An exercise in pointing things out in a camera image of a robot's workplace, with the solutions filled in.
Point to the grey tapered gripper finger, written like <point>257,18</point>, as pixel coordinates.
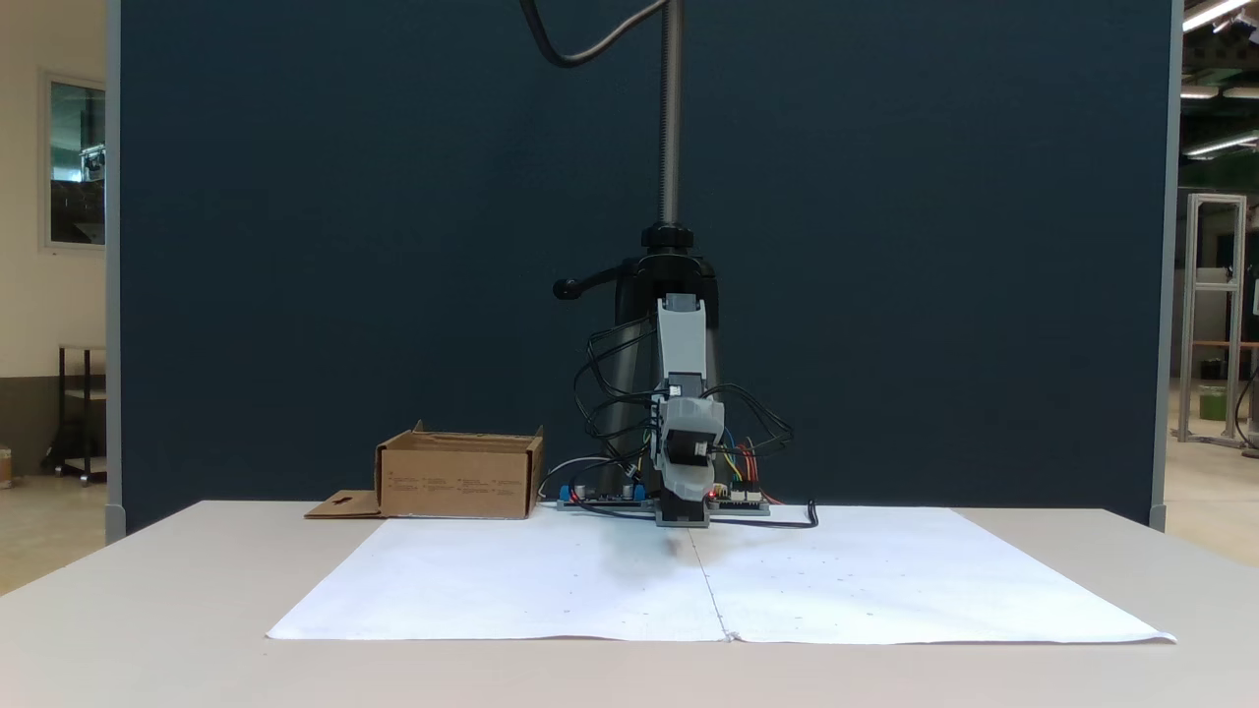
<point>689,480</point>

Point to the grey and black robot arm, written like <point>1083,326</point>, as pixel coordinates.
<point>682,339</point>

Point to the green bin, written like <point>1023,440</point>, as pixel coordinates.
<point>1212,404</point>

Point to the circuit board with blue parts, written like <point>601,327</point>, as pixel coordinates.
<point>600,501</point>

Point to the white paper sheet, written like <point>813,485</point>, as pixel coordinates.
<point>511,590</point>
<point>905,590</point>

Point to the brown cardboard box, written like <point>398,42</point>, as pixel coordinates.
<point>457,482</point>

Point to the dark blue partition panel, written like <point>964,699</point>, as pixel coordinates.
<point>295,246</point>

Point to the ceiling light strip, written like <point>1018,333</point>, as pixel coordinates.
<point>1215,12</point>
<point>1220,146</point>

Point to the black shelf cart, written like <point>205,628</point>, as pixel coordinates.
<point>84,413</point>

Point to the black and silver camera stand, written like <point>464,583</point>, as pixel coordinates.
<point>671,118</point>

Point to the aluminium frame rack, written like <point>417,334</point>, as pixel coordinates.
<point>1215,295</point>

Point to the wall window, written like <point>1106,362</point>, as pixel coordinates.
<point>77,162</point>

